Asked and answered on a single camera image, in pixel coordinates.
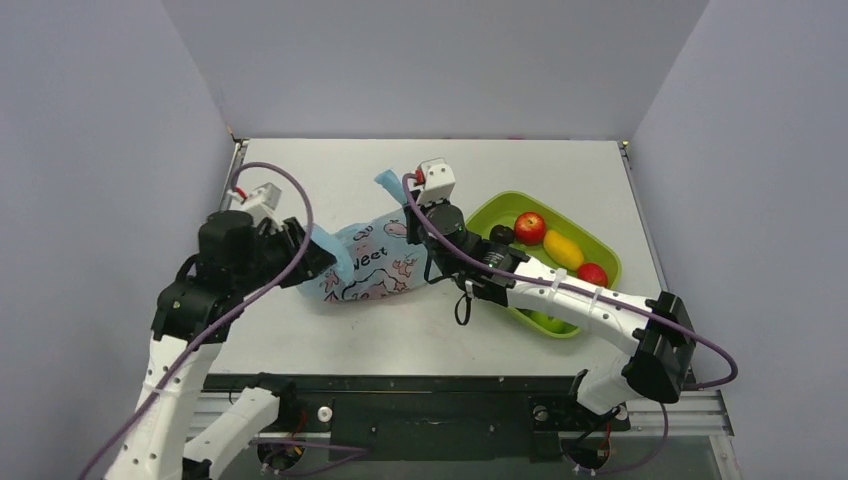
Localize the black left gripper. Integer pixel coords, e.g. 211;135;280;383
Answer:
236;216;336;294

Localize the blue printed plastic bag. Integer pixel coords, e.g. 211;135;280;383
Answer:
297;208;427;302

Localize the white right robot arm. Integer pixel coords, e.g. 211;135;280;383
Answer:
404;202;696;427

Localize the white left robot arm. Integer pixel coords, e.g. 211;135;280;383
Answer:
105;207;335;479

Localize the dark purple fake plum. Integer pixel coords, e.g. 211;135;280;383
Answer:
489;224;516;245

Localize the yellow fake mango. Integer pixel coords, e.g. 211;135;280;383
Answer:
543;229;585;271

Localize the small red fake apple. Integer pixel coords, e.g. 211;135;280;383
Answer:
577;262;610;288

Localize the green plastic tray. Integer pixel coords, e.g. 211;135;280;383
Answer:
466;191;621;339

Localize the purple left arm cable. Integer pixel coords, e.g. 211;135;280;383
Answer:
78;161;316;480

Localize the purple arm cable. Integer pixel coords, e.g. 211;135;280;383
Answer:
401;170;739;390
78;161;316;480

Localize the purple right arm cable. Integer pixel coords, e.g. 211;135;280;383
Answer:
401;170;739;390

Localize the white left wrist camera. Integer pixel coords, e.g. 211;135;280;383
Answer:
226;183;281;226

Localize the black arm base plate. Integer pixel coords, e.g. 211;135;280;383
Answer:
203;373;631;461

